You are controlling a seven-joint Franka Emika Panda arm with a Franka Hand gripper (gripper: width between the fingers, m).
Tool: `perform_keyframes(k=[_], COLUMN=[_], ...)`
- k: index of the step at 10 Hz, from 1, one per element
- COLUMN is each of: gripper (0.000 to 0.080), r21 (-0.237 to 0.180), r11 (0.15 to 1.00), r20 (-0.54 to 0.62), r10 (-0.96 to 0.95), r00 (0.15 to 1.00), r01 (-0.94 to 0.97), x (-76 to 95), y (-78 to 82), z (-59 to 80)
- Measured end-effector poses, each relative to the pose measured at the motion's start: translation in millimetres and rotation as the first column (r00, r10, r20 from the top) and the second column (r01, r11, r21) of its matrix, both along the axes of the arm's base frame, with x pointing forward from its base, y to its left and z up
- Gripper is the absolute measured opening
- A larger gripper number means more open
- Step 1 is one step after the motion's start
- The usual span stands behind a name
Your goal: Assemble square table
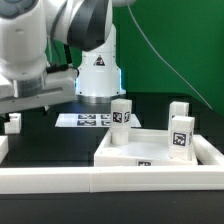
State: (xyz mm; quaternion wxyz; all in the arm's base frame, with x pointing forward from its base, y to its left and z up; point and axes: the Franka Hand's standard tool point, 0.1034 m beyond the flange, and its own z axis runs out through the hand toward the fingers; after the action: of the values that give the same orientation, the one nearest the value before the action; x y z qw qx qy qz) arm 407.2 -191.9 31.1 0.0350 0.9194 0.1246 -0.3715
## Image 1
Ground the white fiducial marker sheet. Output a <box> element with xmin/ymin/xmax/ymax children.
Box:
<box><xmin>55</xmin><ymin>113</ymin><xmax>141</xmax><ymax>128</ymax></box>

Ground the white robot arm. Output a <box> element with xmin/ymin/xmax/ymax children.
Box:
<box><xmin>0</xmin><ymin>0</ymin><xmax>136</xmax><ymax>115</ymax></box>

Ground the white U-shaped workspace fence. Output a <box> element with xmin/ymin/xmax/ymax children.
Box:
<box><xmin>0</xmin><ymin>135</ymin><xmax>224</xmax><ymax>194</ymax></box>

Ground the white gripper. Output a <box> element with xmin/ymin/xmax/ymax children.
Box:
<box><xmin>0</xmin><ymin>68</ymin><xmax>78</xmax><ymax>114</ymax></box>

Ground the white square table top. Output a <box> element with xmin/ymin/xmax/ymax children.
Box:
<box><xmin>94</xmin><ymin>128</ymin><xmax>198</xmax><ymax>167</ymax></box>

